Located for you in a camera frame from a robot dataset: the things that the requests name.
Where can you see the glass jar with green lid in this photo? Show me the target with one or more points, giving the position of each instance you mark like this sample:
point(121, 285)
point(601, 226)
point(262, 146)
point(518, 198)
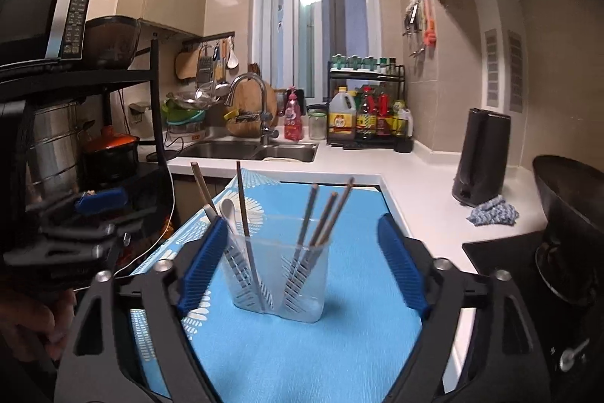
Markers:
point(317, 124)

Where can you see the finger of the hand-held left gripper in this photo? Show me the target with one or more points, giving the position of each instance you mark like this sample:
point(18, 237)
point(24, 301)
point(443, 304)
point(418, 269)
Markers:
point(85, 234)
point(101, 200)

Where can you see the yellow green bottle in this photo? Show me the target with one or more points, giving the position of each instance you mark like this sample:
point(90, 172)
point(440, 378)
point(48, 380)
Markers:
point(399, 120)

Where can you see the steel sink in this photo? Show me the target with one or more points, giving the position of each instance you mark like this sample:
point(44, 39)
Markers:
point(283, 153)

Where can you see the round wooden cutting board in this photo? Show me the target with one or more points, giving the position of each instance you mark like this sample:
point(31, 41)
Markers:
point(247, 101)

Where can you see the hanging steel grater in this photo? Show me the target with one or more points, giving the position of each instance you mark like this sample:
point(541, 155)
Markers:
point(204, 65)

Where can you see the clear plastic utensil holder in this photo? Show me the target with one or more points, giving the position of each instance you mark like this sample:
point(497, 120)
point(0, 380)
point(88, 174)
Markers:
point(302, 290)

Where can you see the black pot with orange lid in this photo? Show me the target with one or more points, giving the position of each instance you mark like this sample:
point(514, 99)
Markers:
point(111, 160)

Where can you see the white framed window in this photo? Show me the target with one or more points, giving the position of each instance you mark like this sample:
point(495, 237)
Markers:
point(306, 7)

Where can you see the dark brown bowl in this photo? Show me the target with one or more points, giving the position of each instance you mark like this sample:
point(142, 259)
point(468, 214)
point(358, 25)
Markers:
point(111, 42)

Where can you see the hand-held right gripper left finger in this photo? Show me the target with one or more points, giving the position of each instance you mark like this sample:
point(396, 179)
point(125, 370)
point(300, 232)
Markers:
point(203, 266)

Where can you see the hanging orange peeler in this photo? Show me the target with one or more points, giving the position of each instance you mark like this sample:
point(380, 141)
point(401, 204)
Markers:
point(429, 28)

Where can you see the tall steel stockpot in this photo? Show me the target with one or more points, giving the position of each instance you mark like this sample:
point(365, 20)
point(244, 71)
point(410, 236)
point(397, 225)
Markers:
point(52, 143)

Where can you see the hanging white ladle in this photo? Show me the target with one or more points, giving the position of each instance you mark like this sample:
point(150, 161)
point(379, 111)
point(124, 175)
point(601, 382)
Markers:
point(232, 58)

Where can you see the hanging small wooden board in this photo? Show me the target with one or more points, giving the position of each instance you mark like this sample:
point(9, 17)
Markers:
point(186, 63)

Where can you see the steel kitchen faucet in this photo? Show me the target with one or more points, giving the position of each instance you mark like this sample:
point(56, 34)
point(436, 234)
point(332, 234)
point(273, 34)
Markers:
point(245, 78)

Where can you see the blue white patterned tablecloth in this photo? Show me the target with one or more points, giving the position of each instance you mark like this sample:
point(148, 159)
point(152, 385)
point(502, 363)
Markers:
point(292, 360)

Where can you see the black electric kettle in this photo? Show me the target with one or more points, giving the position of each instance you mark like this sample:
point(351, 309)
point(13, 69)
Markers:
point(481, 157)

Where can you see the dark soy sauce bottle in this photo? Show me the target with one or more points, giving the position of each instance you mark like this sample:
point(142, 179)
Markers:
point(365, 115)

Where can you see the black spice rack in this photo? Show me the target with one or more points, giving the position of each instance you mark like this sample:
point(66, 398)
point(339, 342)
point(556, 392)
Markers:
point(368, 75)

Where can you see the black microwave oven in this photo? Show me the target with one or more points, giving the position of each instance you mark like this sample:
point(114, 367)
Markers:
point(33, 7)

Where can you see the cooking oil jug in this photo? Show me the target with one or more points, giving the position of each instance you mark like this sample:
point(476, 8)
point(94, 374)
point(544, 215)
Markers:
point(342, 115)

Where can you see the row of spice jars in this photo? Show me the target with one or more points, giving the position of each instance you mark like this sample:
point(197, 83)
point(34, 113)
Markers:
point(351, 62)

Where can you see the blue white dishcloth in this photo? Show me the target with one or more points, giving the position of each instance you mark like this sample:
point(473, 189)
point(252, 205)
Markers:
point(493, 212)

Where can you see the black wok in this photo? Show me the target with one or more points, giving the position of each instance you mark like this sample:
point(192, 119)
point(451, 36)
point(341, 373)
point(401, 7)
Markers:
point(566, 195)

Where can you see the person's left hand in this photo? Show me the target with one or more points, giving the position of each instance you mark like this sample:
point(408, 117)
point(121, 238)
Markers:
point(28, 327)

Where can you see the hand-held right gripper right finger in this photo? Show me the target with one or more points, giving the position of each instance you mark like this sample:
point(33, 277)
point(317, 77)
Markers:
point(401, 261)

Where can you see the wooden chopstick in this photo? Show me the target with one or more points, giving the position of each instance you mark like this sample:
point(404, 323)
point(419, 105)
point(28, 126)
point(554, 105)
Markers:
point(325, 214)
point(309, 209)
point(200, 181)
point(243, 205)
point(342, 200)

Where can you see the red capped sauce bottle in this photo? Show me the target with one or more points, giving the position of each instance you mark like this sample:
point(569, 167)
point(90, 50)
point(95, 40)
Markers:
point(383, 117)

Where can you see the green plastic basin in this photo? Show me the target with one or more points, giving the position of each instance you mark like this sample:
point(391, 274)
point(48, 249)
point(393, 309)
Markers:
point(184, 117)

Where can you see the black metal shelf rack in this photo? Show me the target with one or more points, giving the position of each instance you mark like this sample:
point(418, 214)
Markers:
point(71, 77)

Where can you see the pink dish soap bottle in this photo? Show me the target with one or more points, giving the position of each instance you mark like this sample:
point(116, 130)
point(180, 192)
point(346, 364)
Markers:
point(293, 120)

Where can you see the grey wall vent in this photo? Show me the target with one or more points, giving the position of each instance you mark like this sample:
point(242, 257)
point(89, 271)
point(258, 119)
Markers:
point(516, 70)
point(491, 68)

